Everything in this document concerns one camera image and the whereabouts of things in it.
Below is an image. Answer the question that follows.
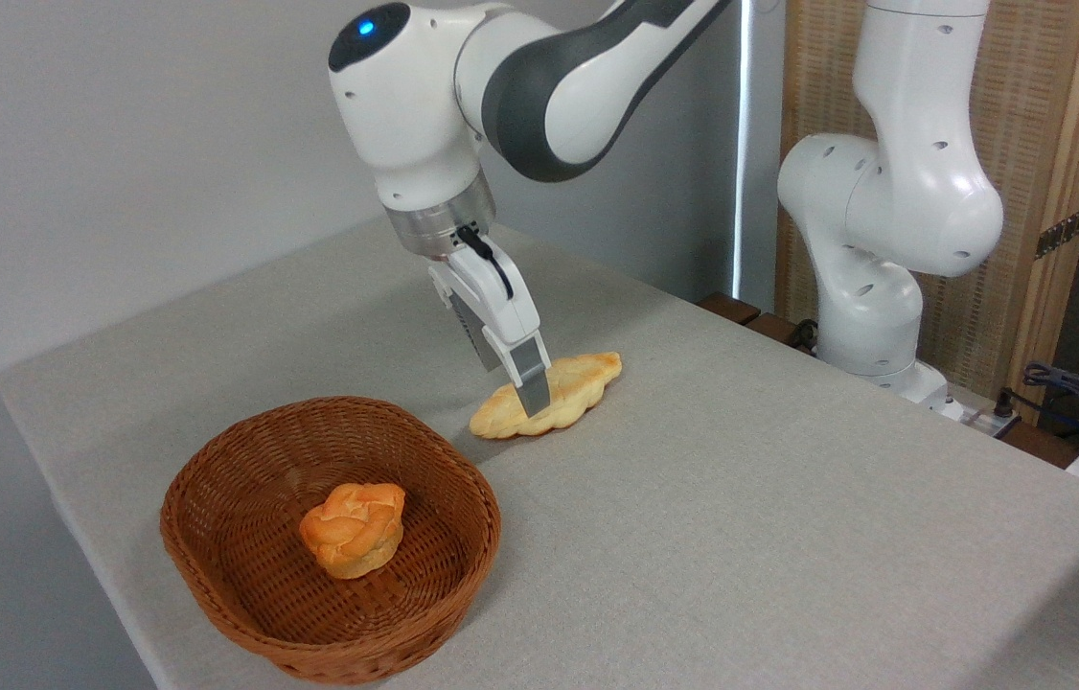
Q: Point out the metal screen hinge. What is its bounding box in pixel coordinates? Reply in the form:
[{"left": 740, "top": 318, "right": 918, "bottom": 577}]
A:
[{"left": 1035, "top": 204, "right": 1079, "bottom": 260}]

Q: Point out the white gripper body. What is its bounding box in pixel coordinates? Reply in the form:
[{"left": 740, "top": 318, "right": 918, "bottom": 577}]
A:
[{"left": 427, "top": 238, "right": 542, "bottom": 351}]

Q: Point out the round orange bread roll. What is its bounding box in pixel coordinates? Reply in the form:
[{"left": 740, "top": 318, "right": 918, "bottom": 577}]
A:
[{"left": 299, "top": 482, "right": 406, "bottom": 580}]

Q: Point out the brown wicker basket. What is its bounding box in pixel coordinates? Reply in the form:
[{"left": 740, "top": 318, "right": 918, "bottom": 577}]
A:
[{"left": 160, "top": 396, "right": 502, "bottom": 685}]

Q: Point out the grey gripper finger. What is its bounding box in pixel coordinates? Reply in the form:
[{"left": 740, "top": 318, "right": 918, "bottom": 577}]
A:
[
  {"left": 485, "top": 324, "right": 553, "bottom": 420},
  {"left": 448, "top": 287, "right": 503, "bottom": 374}
]

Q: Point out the long braided bread loaf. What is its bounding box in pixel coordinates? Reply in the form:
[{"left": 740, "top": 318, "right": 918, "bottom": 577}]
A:
[{"left": 469, "top": 352, "right": 623, "bottom": 440}]

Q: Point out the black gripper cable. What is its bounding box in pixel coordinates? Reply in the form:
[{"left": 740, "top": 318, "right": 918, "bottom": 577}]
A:
[{"left": 456, "top": 223, "right": 515, "bottom": 299}]

